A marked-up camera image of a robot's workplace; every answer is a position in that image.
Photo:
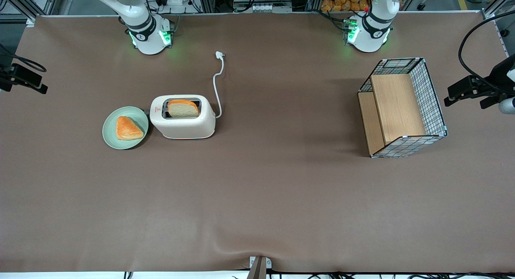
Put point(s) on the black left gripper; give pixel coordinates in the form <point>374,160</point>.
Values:
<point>497,78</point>

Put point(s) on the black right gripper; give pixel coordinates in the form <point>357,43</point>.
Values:
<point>11,75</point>

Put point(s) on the white two-slot toaster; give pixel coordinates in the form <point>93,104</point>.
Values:
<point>185,128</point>

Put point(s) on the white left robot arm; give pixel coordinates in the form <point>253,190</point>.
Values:
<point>368,37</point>

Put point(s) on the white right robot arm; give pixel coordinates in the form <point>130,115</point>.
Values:
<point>147,37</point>

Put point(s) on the wooden two-step shelf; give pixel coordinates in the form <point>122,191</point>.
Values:
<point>398,110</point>

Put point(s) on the pale green round plate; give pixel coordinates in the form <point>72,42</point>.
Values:
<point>109,130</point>

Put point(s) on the orange triangular pastry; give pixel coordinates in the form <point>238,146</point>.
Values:
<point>128,129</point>

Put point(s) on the bread slice with brown crust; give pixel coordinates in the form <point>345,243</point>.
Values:
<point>183,110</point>

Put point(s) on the bag of bread rolls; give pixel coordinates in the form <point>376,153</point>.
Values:
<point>342,1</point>

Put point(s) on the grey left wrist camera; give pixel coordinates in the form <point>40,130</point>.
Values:
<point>507,106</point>

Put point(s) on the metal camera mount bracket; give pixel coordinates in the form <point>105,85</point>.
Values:
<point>259,267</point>

